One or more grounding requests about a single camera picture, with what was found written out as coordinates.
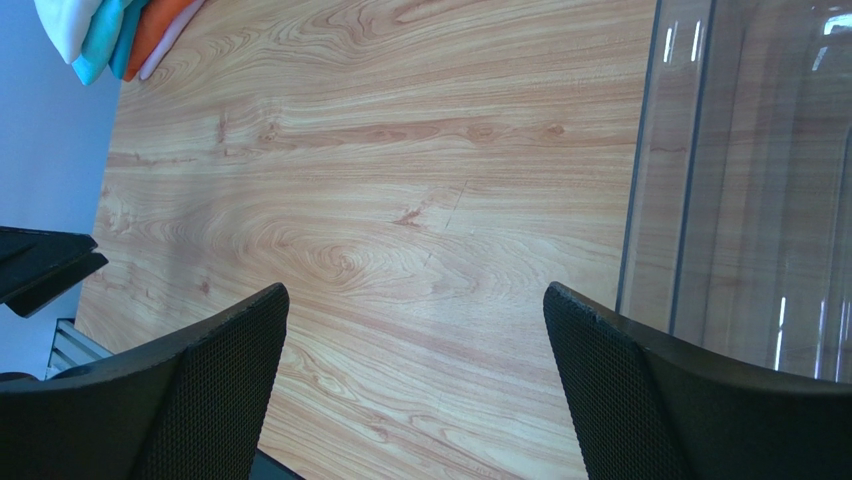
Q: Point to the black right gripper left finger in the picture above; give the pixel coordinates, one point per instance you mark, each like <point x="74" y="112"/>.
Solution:
<point x="188" y="405"/>

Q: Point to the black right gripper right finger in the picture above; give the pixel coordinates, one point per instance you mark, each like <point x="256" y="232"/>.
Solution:
<point x="647" y="405"/>

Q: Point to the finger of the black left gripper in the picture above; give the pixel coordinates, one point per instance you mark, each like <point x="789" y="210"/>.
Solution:
<point x="38" y="266"/>

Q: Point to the white t shirt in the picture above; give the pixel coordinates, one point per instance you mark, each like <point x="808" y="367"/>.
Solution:
<point x="66" y="23"/>

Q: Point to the clear plastic bin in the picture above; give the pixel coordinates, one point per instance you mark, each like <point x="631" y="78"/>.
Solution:
<point x="738" y="235"/>

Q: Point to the teal folded t shirt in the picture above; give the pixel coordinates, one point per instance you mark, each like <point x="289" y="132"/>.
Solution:
<point x="109" y="20"/>

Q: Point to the pink folded t shirt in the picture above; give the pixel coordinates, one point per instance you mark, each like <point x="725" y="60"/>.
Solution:
<point x="170" y="36"/>

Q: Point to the orange folded t shirt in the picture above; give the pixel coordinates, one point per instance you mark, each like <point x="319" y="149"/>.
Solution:
<point x="155" y="18"/>

